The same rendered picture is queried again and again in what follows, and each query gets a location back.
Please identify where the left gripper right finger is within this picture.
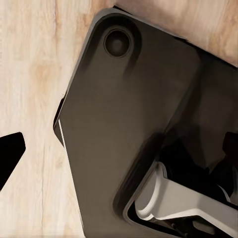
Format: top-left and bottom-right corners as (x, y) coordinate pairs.
(222, 132), (238, 172)

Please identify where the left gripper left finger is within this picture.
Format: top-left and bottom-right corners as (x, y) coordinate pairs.
(0, 132), (26, 191)

